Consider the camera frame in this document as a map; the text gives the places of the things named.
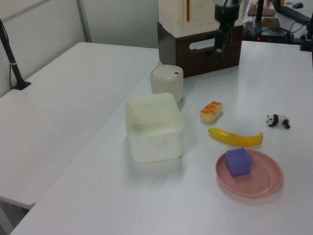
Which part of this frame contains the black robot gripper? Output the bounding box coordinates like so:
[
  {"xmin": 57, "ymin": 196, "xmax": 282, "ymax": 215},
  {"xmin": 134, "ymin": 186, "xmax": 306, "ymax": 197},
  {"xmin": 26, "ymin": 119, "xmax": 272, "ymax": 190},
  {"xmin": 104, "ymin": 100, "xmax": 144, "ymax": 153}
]
[{"xmin": 214, "ymin": 0, "xmax": 242, "ymax": 56}]

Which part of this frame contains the purple cube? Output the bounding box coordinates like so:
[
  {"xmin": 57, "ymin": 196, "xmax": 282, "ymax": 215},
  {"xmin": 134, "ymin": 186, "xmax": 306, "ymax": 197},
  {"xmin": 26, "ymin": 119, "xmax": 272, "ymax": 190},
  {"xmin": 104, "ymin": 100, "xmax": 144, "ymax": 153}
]
[{"xmin": 225, "ymin": 147, "xmax": 253, "ymax": 177}]

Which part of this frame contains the pink plate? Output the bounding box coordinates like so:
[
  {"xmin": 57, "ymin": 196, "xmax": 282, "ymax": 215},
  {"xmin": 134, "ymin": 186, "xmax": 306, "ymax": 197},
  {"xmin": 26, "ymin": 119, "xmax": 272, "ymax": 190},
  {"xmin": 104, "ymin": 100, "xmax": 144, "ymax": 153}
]
[{"xmin": 215, "ymin": 149, "xmax": 285, "ymax": 198}]

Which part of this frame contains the dark brown drawer cabinet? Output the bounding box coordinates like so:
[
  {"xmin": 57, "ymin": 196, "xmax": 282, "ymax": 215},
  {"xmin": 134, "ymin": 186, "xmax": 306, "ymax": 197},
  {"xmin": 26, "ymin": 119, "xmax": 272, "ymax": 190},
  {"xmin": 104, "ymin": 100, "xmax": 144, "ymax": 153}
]
[{"xmin": 156, "ymin": 21, "xmax": 244, "ymax": 79}]

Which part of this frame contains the cream toy refrigerator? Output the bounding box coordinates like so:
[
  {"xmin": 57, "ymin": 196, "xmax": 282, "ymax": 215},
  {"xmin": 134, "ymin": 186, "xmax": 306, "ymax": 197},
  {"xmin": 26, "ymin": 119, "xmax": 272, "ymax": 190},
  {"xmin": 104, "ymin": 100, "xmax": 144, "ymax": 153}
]
[{"xmin": 158, "ymin": 0, "xmax": 244, "ymax": 38}]

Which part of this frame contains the black electronics box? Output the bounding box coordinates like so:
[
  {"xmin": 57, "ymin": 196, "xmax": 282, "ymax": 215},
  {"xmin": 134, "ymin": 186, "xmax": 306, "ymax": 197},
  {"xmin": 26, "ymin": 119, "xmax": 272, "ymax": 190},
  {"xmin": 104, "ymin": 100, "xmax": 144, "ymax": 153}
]
[{"xmin": 242, "ymin": 22, "xmax": 295, "ymax": 44}]

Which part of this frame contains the round beige mini trash can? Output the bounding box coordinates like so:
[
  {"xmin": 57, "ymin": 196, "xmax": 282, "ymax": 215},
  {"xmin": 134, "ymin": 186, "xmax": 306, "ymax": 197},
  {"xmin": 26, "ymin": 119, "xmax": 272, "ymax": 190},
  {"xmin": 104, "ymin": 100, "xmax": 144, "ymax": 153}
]
[{"xmin": 150, "ymin": 64, "xmax": 184, "ymax": 104}]

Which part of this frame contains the toy bread with orange glaze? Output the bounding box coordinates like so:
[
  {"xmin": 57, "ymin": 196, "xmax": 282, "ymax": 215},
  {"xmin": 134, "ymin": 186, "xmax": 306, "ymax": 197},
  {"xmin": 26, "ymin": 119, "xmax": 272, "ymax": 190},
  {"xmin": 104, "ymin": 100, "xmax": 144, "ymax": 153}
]
[{"xmin": 200, "ymin": 100, "xmax": 224, "ymax": 123}]

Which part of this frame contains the toy panda figurine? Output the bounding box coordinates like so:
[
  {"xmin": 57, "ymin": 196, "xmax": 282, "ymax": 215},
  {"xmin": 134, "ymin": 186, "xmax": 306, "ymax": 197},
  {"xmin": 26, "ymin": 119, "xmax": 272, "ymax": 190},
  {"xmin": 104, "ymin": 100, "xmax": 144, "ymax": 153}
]
[{"xmin": 265, "ymin": 114, "xmax": 291, "ymax": 130}]

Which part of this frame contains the yellow toy banana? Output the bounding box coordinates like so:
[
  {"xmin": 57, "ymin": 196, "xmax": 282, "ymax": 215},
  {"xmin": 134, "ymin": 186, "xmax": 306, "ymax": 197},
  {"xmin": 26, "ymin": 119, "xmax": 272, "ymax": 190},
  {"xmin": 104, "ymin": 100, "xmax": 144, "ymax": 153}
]
[{"xmin": 208, "ymin": 127, "xmax": 264, "ymax": 148}]

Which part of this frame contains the white square plastic container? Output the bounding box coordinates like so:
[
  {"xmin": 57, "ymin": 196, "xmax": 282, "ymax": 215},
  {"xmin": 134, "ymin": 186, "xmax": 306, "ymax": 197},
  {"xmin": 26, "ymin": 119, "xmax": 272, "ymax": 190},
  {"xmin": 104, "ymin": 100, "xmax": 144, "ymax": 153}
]
[{"xmin": 124, "ymin": 92, "xmax": 184, "ymax": 164}]

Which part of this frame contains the black stand post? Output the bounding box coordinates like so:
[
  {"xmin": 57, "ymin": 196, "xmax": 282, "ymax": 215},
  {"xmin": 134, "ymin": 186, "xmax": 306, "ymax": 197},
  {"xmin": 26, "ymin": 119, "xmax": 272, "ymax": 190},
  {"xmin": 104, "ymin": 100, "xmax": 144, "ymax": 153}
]
[{"xmin": 254, "ymin": 0, "xmax": 265, "ymax": 24}]

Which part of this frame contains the black table clamp mount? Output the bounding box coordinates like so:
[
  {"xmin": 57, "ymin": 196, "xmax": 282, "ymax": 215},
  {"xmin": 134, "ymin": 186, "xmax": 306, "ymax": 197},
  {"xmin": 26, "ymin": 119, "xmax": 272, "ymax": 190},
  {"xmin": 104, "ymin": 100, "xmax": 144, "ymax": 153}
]
[{"xmin": 298, "ymin": 21, "xmax": 313, "ymax": 52}]

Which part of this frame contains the black camera pole with clamp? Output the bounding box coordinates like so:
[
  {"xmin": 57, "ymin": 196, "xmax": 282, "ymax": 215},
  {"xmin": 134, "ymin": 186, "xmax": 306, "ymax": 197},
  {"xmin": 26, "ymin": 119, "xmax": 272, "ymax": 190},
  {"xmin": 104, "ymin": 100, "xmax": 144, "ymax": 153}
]
[{"xmin": 0, "ymin": 18, "xmax": 32, "ymax": 91}]

